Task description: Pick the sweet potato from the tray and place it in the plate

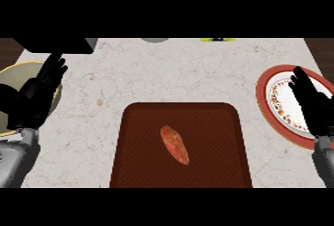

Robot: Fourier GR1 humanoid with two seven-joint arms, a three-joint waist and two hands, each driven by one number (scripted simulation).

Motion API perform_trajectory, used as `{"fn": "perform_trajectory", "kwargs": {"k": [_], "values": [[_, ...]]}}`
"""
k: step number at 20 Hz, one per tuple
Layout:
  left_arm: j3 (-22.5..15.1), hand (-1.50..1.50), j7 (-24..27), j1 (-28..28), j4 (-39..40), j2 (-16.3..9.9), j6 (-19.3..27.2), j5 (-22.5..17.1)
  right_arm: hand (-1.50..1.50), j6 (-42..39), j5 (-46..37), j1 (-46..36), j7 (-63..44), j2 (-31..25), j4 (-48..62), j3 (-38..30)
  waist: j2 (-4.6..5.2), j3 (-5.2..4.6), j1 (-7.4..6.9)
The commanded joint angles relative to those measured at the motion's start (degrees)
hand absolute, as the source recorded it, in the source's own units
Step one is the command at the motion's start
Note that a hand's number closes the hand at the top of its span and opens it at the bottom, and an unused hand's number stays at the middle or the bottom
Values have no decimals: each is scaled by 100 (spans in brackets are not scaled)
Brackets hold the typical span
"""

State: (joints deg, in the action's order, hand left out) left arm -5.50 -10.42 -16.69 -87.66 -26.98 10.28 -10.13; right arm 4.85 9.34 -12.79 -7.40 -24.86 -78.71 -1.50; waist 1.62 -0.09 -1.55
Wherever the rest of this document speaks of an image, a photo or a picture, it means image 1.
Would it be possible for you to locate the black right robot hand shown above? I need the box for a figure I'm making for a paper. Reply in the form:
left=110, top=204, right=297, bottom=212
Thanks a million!
left=286, top=65, right=334, bottom=138

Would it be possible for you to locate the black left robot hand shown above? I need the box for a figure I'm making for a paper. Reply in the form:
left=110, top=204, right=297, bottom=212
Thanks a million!
left=0, top=52, right=69, bottom=131

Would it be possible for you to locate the red-rimmed white floral plate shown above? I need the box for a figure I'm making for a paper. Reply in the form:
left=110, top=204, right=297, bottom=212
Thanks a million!
left=254, top=64, right=334, bottom=151

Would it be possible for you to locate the beige plate with yellow rim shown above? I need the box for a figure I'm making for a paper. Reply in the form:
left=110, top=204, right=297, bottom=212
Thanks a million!
left=0, top=60, right=62, bottom=138

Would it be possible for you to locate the dark brown tray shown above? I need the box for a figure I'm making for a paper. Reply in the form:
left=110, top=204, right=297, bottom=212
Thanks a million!
left=107, top=102, right=254, bottom=189

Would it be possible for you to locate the orange sweet potato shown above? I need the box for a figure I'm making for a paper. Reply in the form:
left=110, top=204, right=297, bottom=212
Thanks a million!
left=159, top=124, right=192, bottom=166

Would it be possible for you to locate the black box appliance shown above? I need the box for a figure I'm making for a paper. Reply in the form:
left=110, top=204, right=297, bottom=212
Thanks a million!
left=11, top=38, right=99, bottom=55

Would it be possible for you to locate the grey round object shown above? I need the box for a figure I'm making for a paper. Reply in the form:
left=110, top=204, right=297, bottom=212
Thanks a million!
left=138, top=38, right=170, bottom=44

